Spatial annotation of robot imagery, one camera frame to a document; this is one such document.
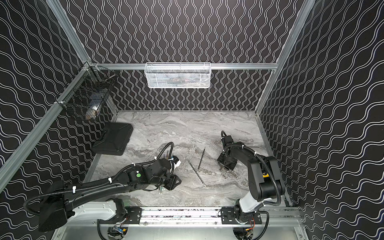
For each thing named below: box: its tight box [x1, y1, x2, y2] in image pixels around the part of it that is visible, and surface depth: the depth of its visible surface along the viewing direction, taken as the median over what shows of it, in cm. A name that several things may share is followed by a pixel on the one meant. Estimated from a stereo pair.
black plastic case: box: [92, 122, 134, 156], surface depth 100 cm
